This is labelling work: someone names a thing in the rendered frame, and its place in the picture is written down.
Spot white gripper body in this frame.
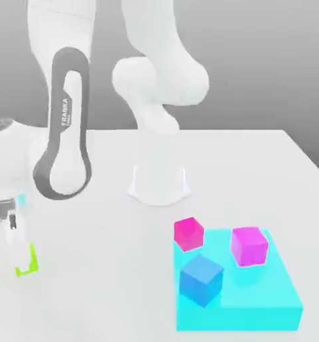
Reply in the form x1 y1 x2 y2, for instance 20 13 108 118
0 210 33 269

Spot small lime green cube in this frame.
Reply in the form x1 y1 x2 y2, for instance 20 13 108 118
14 241 39 278

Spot small pink cube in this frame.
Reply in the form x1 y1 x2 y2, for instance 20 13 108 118
173 216 205 253

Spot small blue cube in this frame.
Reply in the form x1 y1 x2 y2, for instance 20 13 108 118
179 253 225 309

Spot small violet cube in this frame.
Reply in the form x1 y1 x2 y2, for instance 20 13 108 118
230 226 270 268

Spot large cyan box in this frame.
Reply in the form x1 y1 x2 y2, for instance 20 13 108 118
172 228 304 333

